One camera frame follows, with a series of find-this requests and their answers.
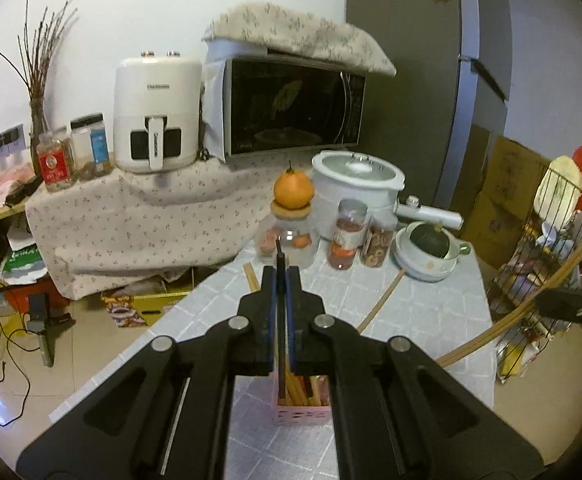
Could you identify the red plastic spoon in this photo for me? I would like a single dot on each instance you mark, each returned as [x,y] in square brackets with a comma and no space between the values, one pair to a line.
[324,392]

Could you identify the yellow printed box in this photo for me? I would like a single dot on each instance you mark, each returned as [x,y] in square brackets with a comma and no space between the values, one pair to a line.
[131,308]

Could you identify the white air fryer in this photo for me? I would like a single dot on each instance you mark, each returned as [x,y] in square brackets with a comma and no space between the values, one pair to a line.
[156,113]

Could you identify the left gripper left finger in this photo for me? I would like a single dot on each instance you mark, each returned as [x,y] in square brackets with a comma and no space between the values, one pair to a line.
[164,414]

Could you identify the stacked white bowls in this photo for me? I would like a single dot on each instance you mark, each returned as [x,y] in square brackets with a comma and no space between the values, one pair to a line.
[419,264]

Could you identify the orange tangerine on jar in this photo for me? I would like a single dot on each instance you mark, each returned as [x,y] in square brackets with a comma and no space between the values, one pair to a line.
[293,189]

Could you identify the white rice cooker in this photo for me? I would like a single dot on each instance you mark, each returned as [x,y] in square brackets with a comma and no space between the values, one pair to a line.
[339,175]

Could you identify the printed bamboo chopstick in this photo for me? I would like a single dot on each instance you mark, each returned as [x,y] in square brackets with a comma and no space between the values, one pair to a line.
[251,277]

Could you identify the blue label jar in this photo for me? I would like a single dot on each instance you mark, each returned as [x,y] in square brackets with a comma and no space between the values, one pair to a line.
[90,147]

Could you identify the round glass jar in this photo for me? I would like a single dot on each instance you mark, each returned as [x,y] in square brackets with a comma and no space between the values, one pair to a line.
[291,229]

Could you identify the floral cloth on cabinet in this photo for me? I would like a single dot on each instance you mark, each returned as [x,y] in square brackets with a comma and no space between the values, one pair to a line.
[124,227]

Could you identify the red label jar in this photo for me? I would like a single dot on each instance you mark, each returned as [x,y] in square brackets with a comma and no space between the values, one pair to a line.
[56,161]

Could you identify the light bamboo chopstick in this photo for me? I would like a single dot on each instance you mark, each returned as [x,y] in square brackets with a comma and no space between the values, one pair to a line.
[298,393]

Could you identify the floral cloth on microwave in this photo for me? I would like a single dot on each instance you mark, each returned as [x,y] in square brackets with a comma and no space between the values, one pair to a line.
[302,34]

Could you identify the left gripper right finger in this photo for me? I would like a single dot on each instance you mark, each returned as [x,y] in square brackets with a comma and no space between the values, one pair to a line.
[397,414]

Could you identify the dried slices jar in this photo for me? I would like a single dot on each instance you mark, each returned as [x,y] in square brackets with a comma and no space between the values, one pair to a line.
[379,237]

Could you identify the red goji berry jar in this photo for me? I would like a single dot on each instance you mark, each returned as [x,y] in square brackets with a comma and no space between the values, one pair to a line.
[348,233]

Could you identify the grey refrigerator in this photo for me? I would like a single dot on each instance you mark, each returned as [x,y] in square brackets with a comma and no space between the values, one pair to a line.
[439,116]

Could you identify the dried branches in vase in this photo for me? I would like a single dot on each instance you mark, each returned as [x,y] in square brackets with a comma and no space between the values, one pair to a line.
[37,47]

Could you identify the cardboard box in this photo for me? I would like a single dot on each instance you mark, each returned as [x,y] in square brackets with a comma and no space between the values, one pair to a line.
[495,221]

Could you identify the lone bamboo chopstick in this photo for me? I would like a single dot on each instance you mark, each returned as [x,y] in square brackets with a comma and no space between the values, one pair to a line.
[381,302]

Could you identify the white handheld sealer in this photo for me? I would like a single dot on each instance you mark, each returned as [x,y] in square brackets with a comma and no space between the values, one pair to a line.
[412,209]

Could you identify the black wire rack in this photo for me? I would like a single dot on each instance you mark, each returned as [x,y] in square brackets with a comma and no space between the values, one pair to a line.
[551,231]

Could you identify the dark green squash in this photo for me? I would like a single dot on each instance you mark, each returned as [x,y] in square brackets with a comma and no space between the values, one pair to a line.
[430,239]

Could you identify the pink perforated utensil basket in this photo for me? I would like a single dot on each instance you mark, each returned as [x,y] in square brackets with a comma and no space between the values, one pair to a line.
[289,414]

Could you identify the brown wooden chopstick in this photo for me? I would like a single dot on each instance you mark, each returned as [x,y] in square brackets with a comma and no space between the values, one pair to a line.
[315,397]

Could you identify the black microwave oven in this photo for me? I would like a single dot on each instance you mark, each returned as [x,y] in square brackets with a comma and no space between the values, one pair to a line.
[255,101]

